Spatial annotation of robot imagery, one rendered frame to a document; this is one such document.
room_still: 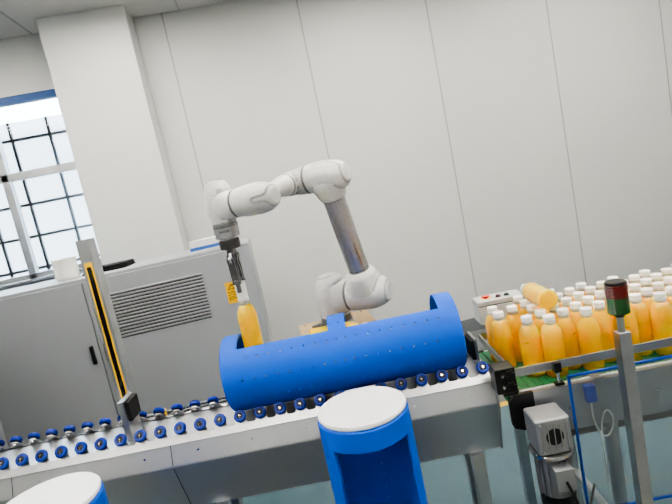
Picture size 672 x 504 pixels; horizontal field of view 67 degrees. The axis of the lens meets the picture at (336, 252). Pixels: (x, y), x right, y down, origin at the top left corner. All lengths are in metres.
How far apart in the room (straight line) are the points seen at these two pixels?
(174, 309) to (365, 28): 2.98
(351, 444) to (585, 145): 4.54
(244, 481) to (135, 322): 1.75
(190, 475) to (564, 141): 4.53
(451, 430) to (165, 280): 2.16
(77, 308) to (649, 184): 5.24
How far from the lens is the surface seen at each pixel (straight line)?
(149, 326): 3.58
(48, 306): 3.74
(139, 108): 4.54
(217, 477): 2.11
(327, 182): 2.22
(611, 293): 1.75
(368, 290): 2.41
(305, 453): 2.01
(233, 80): 4.79
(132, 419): 2.17
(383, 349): 1.84
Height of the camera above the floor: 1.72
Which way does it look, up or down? 8 degrees down
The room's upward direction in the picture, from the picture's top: 12 degrees counter-clockwise
